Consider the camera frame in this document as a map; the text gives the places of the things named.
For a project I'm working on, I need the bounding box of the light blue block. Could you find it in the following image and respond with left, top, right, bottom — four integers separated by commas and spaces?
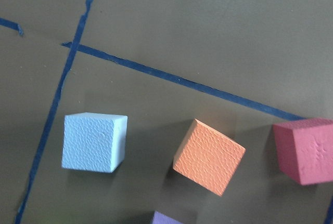
61, 112, 128, 173

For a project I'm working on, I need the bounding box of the orange foam block right side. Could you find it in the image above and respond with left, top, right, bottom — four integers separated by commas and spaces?
172, 119, 246, 196

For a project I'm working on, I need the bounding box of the purple foam block right side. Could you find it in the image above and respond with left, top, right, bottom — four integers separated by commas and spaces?
151, 211, 182, 224

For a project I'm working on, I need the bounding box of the crimson foam block far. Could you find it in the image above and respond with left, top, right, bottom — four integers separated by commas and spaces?
273, 118, 332, 186

